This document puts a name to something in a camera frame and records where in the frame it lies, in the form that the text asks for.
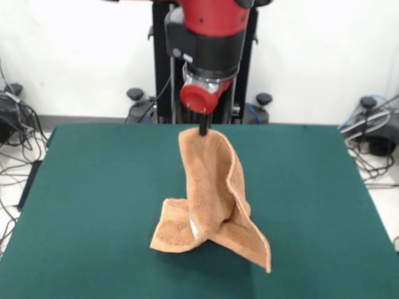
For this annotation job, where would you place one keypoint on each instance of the dark grey stand base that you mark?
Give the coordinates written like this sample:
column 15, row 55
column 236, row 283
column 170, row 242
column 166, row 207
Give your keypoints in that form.
column 4, row 124
column 380, row 140

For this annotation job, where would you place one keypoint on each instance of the black round knob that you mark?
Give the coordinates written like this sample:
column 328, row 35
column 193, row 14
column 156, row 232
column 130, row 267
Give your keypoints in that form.
column 13, row 88
column 264, row 99
column 134, row 93
column 368, row 102

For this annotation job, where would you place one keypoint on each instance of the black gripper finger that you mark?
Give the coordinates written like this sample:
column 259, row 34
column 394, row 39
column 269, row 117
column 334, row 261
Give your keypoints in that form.
column 205, row 124

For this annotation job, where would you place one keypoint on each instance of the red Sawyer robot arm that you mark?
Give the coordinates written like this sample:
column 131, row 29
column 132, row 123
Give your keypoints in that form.
column 218, row 18

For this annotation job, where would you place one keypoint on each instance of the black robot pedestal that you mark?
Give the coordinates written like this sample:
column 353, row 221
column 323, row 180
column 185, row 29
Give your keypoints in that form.
column 159, row 62

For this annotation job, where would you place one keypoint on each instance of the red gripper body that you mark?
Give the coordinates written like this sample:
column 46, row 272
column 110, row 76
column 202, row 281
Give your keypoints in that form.
column 199, row 98

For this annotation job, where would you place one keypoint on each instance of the tan terry towel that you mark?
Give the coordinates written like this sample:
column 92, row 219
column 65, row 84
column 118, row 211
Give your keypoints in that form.
column 205, row 187

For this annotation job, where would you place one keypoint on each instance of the dark green table cloth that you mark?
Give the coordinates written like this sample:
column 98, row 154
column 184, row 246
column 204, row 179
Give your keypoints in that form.
column 93, row 187

